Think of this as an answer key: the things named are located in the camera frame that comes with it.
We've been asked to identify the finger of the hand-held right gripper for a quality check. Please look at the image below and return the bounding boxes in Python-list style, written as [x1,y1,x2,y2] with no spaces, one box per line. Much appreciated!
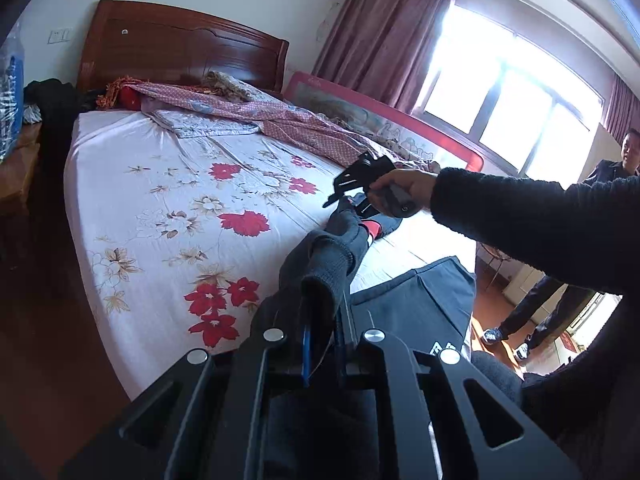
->
[333,152,397,192]
[322,191,373,213]

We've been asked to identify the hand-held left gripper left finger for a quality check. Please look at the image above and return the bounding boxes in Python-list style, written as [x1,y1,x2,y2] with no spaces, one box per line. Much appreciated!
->
[60,327,315,480]

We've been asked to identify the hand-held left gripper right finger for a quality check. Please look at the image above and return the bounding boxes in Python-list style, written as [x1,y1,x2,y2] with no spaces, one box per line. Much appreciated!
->
[339,305,587,480]

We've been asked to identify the black pants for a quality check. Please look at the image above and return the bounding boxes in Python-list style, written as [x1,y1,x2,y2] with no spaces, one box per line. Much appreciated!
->
[250,195,404,480]

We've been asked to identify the person's right forearm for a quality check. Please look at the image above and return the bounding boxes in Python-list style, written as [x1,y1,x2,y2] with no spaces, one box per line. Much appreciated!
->
[430,166,640,297]

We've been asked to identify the person's right hand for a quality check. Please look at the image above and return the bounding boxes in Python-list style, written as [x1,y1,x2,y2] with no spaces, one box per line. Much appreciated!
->
[372,167,442,211]

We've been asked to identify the pink patterned quilt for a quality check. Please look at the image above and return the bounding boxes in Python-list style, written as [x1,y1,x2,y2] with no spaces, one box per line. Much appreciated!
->
[120,79,442,172]

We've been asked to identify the dark blue printed cloth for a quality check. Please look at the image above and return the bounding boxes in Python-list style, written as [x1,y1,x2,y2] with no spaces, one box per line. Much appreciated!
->
[349,255,477,367]

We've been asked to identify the mauve curtain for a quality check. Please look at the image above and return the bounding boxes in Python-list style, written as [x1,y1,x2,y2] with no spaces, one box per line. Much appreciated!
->
[601,74,640,134]
[311,0,459,115]

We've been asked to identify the person's black fleece clothing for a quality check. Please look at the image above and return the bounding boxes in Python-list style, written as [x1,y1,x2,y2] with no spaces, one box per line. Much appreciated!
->
[469,294,640,480]

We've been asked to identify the window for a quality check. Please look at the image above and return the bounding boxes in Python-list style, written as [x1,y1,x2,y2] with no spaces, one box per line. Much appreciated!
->
[414,1,604,175]

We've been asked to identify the beige floral pillow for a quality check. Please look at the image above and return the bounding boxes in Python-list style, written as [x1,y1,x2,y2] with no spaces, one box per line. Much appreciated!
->
[201,70,282,104]

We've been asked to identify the folded pale floral cloth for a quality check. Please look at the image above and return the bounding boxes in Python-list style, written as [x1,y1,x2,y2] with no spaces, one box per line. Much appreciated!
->
[144,106,262,139]

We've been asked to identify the bed with floral sheet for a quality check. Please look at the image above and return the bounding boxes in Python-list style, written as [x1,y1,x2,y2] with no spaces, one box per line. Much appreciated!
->
[62,102,482,402]

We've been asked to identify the wooden headboard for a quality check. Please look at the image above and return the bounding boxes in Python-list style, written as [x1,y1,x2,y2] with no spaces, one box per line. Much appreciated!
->
[76,0,291,98]

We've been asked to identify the red tasselled pillow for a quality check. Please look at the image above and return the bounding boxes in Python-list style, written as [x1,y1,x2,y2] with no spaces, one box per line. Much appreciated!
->
[96,75,147,111]

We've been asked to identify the wooden chair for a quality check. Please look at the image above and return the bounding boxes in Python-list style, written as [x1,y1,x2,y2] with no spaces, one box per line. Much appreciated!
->
[0,122,45,217]

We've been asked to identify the black clothes pile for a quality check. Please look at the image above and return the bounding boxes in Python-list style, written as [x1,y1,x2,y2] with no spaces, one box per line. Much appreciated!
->
[23,78,82,128]

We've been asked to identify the plastic bag of clothes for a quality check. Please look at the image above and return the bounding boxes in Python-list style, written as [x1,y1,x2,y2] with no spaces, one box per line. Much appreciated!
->
[0,22,27,162]

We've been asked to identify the pink bed guard rail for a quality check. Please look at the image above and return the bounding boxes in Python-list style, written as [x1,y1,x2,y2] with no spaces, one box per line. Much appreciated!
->
[282,71,486,172]

